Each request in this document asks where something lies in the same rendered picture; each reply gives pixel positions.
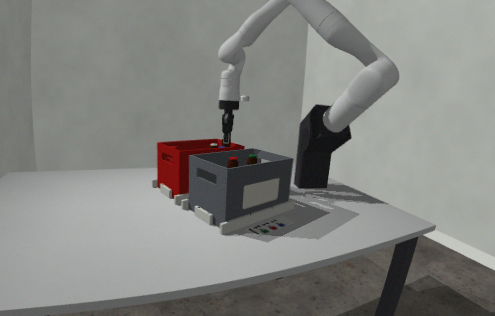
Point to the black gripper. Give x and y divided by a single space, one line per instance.
227 117

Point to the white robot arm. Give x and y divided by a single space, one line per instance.
365 89

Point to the grey paper strip with colored squares and marks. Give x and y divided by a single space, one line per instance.
269 226

